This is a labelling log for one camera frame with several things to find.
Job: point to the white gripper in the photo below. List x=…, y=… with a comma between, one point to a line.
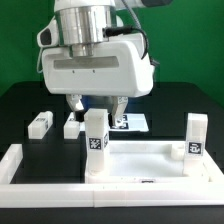
x=116, y=68

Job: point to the white desk tabletop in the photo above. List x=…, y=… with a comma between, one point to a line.
x=155, y=162

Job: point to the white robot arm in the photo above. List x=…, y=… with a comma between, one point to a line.
x=87, y=50

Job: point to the marker tag sheet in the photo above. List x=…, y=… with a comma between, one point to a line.
x=132, y=123

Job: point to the white U-shaped obstacle frame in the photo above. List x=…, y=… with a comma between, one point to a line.
x=105, y=195

